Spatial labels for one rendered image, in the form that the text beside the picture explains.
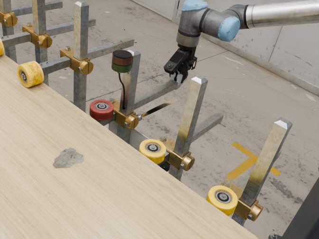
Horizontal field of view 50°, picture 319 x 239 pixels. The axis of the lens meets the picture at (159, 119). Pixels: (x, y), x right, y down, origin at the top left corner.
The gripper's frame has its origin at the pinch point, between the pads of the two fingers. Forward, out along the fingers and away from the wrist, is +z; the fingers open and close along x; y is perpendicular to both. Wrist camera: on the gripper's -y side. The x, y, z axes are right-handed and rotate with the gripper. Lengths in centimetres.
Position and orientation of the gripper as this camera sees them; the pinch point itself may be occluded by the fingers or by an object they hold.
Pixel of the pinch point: (174, 87)
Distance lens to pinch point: 147.9
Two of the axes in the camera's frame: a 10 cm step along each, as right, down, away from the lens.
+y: 6.4, -3.7, 6.7
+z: -1.5, 7.9, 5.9
